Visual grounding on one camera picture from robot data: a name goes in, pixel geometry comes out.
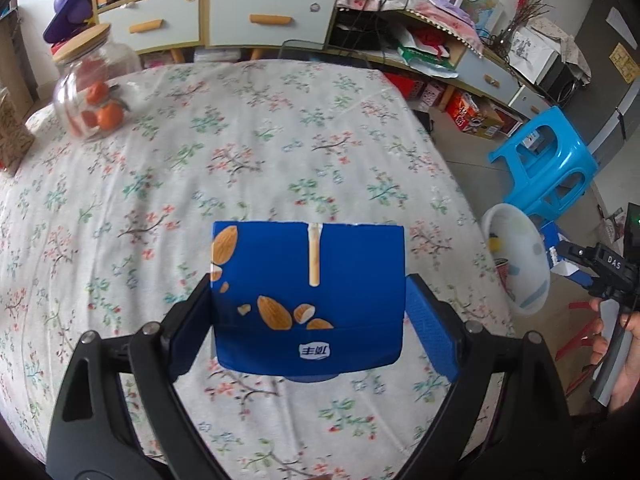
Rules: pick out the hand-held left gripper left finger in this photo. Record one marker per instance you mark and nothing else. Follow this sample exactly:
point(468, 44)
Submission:
point(192, 330)

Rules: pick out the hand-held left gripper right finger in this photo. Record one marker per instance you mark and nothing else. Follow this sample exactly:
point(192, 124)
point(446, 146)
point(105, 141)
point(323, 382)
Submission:
point(432, 325)

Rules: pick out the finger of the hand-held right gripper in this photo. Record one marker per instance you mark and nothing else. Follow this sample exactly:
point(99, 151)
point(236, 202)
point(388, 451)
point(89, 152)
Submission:
point(577, 255)

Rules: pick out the white plastic basin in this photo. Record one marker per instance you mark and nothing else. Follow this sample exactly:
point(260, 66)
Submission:
point(520, 240)

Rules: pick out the blue almond snack box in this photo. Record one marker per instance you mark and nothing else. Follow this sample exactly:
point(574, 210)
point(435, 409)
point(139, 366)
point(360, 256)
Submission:
point(350, 270)

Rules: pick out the person's right forearm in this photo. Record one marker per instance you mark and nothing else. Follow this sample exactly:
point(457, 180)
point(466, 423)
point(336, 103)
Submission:
point(610, 445)

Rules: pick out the person's right hand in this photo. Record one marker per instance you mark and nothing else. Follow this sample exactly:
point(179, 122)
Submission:
point(631, 355)

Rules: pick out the blue plastic stool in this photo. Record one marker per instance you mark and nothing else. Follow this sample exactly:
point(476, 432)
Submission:
point(550, 140)

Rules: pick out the grey door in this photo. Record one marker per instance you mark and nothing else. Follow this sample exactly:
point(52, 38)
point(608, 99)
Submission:
point(610, 95)

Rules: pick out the red cardboard box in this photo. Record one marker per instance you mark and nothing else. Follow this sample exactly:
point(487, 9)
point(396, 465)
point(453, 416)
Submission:
point(465, 110)

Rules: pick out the low wooden sideboard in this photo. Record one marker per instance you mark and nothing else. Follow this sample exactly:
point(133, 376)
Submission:
point(490, 75)

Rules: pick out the floral tablecloth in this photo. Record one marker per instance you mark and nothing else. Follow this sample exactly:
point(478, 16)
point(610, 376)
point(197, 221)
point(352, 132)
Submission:
point(250, 135)

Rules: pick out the paper covered appliance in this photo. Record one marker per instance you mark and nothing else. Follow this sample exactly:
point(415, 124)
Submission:
point(537, 50)

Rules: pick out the tangerine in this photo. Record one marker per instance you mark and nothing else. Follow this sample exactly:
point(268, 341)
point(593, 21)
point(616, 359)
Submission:
point(110, 116)
point(97, 91)

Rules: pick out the dried branches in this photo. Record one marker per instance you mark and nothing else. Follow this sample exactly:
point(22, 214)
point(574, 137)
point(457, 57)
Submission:
point(525, 20)

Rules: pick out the green red plastic bag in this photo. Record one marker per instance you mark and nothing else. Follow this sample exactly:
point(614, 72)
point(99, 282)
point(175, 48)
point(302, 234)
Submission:
point(425, 50)

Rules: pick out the brown patterned box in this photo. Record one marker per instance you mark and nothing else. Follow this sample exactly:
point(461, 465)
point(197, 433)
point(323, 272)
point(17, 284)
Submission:
point(12, 130)

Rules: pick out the glass jar with wooden lid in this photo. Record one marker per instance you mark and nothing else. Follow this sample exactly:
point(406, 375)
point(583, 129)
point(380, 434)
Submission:
point(85, 65)

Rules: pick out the black chair back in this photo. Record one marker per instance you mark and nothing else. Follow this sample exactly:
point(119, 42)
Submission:
point(325, 44)

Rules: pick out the wooden cabinet with white drawers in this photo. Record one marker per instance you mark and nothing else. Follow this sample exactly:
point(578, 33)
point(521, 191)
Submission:
point(270, 10)

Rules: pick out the purple hat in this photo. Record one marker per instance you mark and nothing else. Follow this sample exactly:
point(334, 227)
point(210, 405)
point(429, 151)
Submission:
point(70, 5)

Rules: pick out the red stool frame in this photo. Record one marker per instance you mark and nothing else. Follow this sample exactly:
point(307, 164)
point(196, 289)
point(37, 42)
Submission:
point(575, 340)

